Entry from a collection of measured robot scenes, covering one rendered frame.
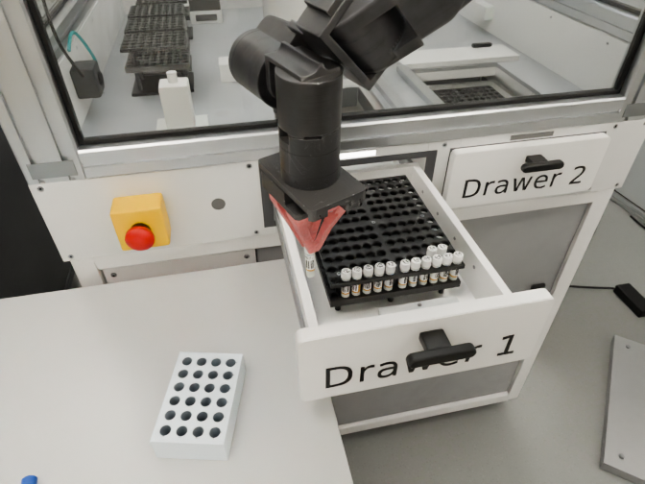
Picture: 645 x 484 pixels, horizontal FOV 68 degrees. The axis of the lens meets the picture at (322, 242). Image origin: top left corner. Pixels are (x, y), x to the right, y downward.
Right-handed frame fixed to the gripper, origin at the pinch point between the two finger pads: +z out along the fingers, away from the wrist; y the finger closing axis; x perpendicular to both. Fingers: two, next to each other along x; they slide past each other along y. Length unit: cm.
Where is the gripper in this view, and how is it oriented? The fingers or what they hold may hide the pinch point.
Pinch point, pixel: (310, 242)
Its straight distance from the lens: 52.5
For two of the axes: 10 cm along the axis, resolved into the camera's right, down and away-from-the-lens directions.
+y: -5.6, -5.6, 6.1
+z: -0.1, 7.4, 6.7
